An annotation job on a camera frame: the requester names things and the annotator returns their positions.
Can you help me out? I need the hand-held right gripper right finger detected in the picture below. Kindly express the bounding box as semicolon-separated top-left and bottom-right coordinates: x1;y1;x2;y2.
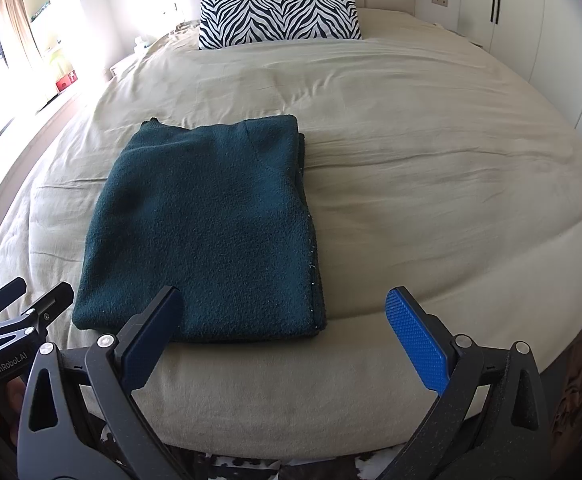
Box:
376;286;554;480

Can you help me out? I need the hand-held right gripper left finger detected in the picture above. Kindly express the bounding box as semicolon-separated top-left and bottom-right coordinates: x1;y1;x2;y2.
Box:
16;285;192;480

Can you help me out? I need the teal knit sweater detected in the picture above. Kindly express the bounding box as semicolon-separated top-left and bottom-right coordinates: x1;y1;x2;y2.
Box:
71;114;328;346

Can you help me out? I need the cowhide rug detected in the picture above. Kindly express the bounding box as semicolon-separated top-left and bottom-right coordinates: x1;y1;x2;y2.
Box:
91;335;582;480

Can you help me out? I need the beige bed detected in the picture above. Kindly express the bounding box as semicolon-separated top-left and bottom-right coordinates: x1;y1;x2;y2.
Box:
0;7;582;461

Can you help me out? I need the beige curtain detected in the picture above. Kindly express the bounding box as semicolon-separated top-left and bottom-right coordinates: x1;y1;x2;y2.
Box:
0;0;26;61

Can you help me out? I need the white wardrobe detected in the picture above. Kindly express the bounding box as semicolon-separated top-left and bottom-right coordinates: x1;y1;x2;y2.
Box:
416;0;582;131

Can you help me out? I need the zebra print pillow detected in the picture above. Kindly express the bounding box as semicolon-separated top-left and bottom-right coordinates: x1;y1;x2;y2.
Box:
198;0;363;51

